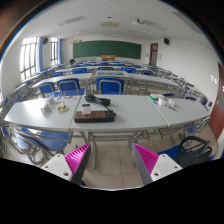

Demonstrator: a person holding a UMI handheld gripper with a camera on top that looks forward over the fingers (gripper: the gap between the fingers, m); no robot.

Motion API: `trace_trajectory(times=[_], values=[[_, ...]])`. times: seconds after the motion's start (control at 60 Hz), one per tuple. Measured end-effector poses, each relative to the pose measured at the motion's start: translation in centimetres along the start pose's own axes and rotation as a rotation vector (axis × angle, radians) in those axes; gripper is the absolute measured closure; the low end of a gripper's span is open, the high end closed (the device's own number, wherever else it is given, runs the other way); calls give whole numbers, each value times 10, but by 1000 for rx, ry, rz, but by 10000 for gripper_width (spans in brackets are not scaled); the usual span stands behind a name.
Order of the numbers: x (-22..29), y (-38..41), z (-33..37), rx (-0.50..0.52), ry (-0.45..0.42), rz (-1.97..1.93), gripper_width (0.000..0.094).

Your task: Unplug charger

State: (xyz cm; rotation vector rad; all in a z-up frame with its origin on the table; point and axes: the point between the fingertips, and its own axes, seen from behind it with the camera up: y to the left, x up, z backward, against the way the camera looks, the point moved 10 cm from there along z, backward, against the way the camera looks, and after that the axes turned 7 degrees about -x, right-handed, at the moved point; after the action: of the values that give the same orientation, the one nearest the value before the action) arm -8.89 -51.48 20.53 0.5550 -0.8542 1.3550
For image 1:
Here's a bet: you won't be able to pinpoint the red-brown classroom door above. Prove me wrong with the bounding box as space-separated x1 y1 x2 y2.
149 43 159 67
209 62 224 142

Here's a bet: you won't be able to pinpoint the black coiled power cable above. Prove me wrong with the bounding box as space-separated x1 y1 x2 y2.
84 93 117 118

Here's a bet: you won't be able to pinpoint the large window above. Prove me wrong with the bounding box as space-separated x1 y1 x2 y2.
19 36 38 82

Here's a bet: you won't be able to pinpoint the green and white box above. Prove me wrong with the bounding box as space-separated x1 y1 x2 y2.
149 93 166 101

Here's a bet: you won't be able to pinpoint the white ceiling projector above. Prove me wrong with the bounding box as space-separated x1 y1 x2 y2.
131 18 145 27

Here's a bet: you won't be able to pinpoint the ceiling light panels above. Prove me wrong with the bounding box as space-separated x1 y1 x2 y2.
57 11 202 38

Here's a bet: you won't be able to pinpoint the framed picture board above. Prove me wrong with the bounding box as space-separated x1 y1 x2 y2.
90 69 133 80

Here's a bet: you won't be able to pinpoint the grey classroom desks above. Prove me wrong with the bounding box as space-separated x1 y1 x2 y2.
6 59 208 108

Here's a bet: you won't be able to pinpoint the narrow window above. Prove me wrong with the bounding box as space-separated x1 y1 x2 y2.
49 37 59 66

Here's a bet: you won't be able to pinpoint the green chalkboard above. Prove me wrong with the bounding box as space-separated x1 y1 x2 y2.
72 40 143 60

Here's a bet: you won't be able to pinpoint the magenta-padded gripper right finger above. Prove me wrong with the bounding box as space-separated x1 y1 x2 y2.
131 142 184 186

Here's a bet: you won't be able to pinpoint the black bag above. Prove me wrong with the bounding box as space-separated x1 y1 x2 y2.
173 135 214 169

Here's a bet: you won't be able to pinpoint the colourful paper cards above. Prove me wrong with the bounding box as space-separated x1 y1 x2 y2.
56 95 80 102

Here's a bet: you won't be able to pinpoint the orange lectern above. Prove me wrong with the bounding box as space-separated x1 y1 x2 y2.
100 54 117 62

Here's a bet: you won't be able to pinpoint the blue curtain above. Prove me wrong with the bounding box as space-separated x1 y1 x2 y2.
35 36 44 73
57 38 64 65

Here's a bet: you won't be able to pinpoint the brown power strip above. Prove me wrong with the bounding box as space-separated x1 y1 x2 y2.
73 110 117 124

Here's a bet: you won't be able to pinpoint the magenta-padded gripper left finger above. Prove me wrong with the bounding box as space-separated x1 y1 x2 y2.
40 142 92 187

